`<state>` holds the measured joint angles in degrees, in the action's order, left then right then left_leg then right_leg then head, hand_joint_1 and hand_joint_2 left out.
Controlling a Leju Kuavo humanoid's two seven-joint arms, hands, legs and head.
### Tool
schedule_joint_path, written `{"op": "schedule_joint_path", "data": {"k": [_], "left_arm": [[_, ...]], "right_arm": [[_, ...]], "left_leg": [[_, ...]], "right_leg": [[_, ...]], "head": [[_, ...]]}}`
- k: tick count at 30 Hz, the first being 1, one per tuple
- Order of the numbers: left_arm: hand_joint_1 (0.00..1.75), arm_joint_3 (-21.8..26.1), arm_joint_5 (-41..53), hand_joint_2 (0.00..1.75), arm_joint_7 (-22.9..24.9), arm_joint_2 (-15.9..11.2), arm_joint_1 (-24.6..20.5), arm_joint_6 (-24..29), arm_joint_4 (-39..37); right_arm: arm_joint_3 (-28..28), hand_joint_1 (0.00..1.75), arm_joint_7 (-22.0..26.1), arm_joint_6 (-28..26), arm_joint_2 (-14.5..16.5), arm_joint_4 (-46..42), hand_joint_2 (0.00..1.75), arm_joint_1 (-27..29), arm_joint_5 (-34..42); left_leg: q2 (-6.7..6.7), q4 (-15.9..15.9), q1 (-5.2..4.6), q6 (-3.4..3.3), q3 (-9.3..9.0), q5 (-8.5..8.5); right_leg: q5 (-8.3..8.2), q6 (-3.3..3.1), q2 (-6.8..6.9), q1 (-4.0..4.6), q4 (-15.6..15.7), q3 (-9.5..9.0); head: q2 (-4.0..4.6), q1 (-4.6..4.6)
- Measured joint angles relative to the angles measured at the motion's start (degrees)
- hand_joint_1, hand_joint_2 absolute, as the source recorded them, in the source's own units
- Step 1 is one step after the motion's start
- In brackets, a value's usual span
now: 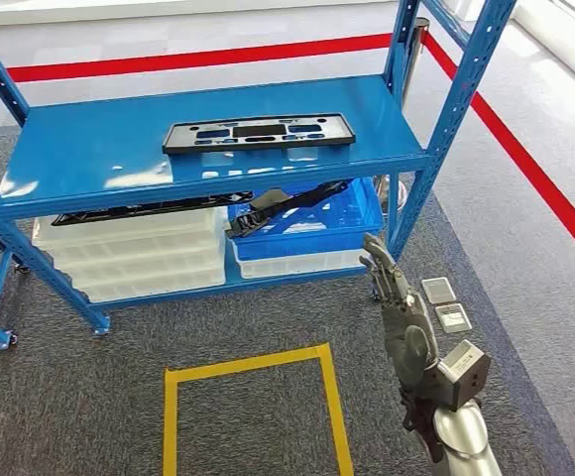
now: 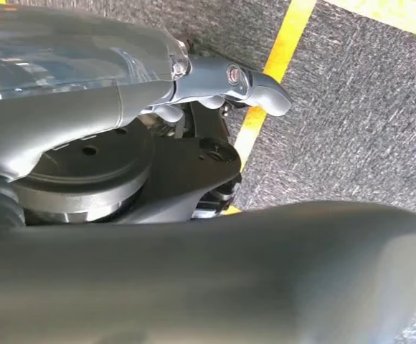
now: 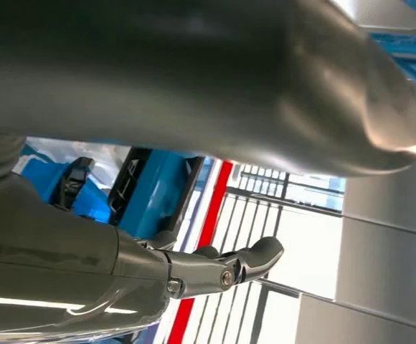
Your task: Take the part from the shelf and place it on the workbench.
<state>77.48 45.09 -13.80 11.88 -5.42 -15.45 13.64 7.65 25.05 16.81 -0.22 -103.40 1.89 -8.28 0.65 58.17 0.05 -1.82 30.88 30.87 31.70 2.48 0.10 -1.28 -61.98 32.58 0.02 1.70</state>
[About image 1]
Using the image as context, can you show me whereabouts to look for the right robot hand grey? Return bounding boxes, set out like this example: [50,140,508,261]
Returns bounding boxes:
[358,233,441,391]

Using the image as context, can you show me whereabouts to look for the black plastic panel part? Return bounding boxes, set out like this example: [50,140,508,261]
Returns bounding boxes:
[162,112,357,157]

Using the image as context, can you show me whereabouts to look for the black plastic trim part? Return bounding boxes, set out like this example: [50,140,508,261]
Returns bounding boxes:
[224,180,354,240]

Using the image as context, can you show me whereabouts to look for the long black plastic part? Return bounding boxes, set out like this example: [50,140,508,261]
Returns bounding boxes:
[50,191,254,228]

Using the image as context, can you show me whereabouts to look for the blue metal shelf rack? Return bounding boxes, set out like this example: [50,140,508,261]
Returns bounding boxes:
[0,0,519,337]

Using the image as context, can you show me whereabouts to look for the floor outlet cover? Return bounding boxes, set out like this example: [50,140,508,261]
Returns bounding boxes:
[434,302,473,335]
[420,276,457,306]

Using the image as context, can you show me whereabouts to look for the blue plastic bin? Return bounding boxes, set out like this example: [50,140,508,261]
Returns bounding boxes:
[227,177,385,262]

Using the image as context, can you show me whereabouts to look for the white plastic tray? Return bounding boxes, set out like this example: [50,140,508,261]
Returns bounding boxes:
[48,243,229,278]
[230,246,367,281]
[69,266,228,304]
[32,207,230,251]

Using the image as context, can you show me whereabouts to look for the red barrier belt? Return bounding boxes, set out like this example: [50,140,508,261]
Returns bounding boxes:
[0,33,392,88]

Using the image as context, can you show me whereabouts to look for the black wrist cables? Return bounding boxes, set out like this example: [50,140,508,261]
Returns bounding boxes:
[400,387,444,464]

